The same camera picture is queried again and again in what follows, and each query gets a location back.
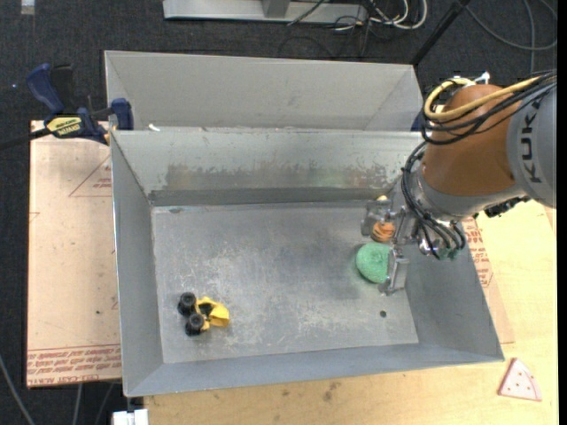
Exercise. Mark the orange striped toy animal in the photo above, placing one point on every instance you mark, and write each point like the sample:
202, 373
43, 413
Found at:
382, 233

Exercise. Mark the yellow toy truck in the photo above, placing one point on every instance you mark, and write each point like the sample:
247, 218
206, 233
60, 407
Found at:
208, 313

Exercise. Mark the grey metal bin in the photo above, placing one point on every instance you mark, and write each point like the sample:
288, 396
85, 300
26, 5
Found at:
274, 259

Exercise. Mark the black cylinder on white bracket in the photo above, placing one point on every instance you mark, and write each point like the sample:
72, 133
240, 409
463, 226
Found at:
505, 207

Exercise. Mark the brown cardboard board, red print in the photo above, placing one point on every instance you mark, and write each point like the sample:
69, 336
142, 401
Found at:
71, 255

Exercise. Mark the green round scouring sponge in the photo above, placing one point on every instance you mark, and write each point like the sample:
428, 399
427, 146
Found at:
372, 261

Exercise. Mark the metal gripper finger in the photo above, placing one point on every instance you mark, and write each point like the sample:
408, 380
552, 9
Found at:
397, 272
371, 219

